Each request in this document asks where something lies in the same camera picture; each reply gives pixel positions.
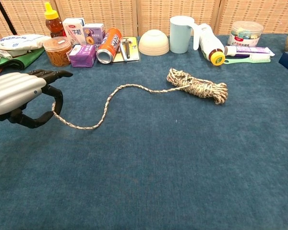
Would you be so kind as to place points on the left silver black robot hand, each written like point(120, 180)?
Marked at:
point(12, 91)

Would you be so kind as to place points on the green cloth bag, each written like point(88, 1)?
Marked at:
point(19, 61)

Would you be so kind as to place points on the small white packets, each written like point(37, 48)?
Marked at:
point(0, 54)

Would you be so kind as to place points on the white printed powder bag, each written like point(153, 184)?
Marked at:
point(21, 41)

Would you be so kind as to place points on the clear jar of rubber bands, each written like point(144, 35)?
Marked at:
point(57, 52)

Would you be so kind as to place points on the black tripod stand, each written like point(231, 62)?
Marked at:
point(5, 16)

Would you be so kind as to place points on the honey bottle with yellow cap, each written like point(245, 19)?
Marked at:
point(53, 26)

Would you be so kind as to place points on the small purple carton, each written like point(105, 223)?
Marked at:
point(82, 57)

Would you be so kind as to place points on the white milk carton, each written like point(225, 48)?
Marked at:
point(73, 31)

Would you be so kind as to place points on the white purple plum drink carton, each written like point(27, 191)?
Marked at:
point(93, 33)

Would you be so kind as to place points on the orange drink can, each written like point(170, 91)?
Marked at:
point(111, 40)

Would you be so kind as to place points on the razor in yellow blister pack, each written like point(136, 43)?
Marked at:
point(132, 51)

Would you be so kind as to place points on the cream bowl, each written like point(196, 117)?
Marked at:
point(153, 43)

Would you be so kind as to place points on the blue table cloth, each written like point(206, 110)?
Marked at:
point(144, 179)

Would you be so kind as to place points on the bamboo folding screen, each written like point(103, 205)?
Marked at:
point(153, 14)

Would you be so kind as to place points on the white bottle with yellow cap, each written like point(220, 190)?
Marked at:
point(210, 40)

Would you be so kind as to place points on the clear round tub of clips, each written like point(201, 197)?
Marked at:
point(246, 33)

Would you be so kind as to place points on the white purple toothpaste tube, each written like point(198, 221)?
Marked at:
point(249, 49)

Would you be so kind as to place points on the mint green brush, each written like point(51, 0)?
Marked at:
point(254, 58)

